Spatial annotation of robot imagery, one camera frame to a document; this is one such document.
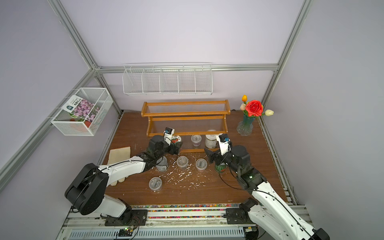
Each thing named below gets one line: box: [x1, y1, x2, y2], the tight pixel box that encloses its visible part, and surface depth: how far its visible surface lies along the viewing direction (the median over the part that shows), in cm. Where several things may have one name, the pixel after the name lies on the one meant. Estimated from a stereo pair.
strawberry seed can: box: [171, 135, 182, 144], surface depth 88 cm
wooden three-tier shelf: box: [141, 99, 231, 153], surface depth 89 cm
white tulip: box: [265, 109, 274, 117], surface depth 84 cm
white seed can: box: [205, 134, 218, 149], surface depth 94 cm
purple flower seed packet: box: [61, 95, 101, 123], surface depth 75 cm
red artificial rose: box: [245, 100, 264, 117], surface depth 74 cm
